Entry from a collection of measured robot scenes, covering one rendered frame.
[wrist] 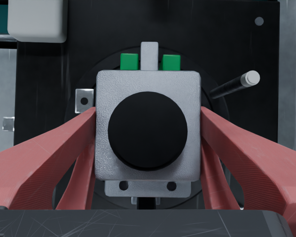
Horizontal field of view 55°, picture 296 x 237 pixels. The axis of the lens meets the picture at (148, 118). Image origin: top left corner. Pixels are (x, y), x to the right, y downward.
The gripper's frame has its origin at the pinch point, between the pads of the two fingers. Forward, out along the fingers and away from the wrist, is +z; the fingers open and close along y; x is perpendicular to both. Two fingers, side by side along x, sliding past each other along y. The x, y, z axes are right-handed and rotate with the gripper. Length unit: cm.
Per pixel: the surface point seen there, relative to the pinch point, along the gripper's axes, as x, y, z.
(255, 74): -0.5, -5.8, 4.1
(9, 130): 8.4, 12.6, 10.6
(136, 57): 0.1, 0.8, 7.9
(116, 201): 11.7, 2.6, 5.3
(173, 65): 0.6, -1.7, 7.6
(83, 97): 4.0, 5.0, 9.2
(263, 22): 0.5, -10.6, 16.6
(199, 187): 10.9, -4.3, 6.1
